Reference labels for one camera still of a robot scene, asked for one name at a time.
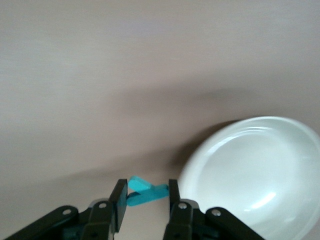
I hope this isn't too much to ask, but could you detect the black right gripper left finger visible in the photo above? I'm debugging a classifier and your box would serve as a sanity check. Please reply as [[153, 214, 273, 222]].
[[3, 178, 130, 240]]

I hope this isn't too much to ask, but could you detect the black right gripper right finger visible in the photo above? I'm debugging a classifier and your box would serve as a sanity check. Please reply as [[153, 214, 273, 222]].
[[162, 178, 266, 240]]

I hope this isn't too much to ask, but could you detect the teal letter y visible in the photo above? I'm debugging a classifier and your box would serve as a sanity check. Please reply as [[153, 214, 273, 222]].
[[126, 175, 169, 208]]

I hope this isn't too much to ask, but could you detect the beige brown plate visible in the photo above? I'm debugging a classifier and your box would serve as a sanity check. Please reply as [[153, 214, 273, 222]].
[[178, 116, 320, 240]]

